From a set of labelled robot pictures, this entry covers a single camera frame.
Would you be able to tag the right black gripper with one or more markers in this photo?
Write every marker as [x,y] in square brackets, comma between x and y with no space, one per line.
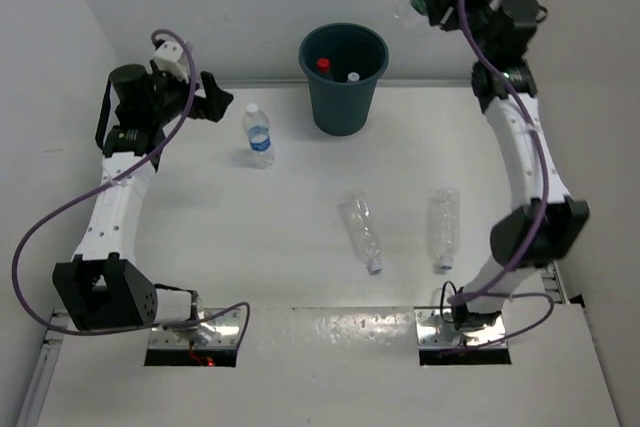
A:
[441,2]

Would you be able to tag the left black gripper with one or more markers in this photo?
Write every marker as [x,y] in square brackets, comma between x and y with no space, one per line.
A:
[211,106]

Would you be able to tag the tall water bottle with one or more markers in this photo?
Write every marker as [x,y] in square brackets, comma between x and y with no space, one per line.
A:
[256,126]

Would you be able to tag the red cap bottle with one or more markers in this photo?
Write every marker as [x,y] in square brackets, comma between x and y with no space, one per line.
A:
[323,69]

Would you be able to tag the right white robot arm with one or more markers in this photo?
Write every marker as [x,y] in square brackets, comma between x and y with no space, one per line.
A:
[545,220]

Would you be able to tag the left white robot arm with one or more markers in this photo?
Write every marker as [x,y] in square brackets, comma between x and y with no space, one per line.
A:
[101,286]

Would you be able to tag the dark teal plastic bin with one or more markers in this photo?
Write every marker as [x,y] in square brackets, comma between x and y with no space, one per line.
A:
[340,108]

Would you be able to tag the crushed clear bottle lying centre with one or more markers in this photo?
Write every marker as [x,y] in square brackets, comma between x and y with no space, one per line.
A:
[357,219]

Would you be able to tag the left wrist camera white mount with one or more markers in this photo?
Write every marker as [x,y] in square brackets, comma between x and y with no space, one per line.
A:
[170,57]

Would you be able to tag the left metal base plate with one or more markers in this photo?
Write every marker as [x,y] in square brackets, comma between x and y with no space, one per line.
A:
[221,333]

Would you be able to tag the metal base plate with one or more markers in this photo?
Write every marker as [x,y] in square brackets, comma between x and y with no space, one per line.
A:
[221,333]
[435,331]

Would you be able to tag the left aluminium rail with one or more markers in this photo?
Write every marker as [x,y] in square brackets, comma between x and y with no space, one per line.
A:
[42,375]

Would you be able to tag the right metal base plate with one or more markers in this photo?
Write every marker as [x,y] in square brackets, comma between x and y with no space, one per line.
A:
[435,331]

